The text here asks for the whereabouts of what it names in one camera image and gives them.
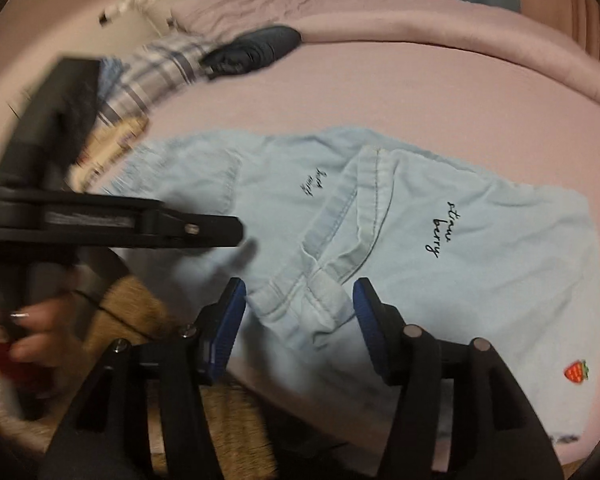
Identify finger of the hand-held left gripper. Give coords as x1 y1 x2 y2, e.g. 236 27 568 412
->
40 194 245 255

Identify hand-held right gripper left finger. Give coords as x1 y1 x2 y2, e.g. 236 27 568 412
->
37 277 281 480

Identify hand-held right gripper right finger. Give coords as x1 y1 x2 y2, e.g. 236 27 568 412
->
352 277 566 480

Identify light blue strawberry pants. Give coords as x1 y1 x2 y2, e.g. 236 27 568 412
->
102 126 600 453

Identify person's left hand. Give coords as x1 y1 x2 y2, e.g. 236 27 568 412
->
9 284 89 367

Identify yellow printed cloth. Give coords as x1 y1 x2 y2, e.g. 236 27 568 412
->
72 114 152 183

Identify brown fuzzy rug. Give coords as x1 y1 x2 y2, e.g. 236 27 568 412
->
0 274 286 480

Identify folded blue jeans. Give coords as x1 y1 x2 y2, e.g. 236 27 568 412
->
97 56 128 93

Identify plaid pillow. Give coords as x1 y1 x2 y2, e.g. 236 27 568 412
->
96 34 217 128

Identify white plush toy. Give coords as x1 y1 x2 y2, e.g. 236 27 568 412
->
97 0 148 27

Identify folded dark clothes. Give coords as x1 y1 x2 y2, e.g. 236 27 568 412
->
200 25 302 82

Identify pink bed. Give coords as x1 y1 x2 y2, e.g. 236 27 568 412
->
0 0 600 466

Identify pink duvet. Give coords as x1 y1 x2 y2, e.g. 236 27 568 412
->
169 0 600 116

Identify peach curtain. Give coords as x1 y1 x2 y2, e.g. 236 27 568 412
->
519 0 600 78

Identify black cable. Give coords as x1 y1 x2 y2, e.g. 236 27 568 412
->
74 289 182 342

